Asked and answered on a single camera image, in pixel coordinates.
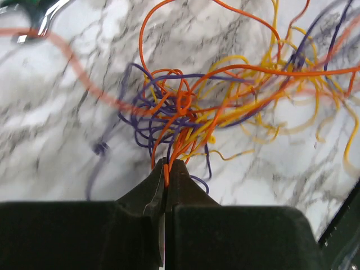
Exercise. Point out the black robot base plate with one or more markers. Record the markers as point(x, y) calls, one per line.
point(339, 243)

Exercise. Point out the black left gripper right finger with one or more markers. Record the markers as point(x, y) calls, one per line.
point(201, 234)

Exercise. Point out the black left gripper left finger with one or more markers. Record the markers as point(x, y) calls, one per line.
point(118, 234)

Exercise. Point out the green handled screwdriver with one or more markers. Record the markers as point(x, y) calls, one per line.
point(40, 14)

